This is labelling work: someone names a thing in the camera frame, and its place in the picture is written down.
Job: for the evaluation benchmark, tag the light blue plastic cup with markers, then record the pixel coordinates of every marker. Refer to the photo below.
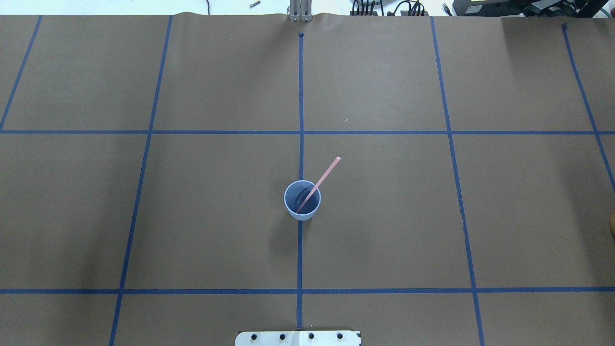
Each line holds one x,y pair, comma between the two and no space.
294,196

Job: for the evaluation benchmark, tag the light wooden chopstick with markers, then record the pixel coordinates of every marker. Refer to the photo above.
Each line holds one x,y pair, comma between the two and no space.
319,182

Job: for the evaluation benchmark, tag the black equipment box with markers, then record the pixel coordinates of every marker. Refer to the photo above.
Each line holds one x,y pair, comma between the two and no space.
528,8

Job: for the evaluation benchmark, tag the aluminium frame post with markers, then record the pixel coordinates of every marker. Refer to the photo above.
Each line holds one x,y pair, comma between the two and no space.
300,11

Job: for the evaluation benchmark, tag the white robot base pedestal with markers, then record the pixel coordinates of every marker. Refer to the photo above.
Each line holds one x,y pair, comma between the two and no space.
299,338

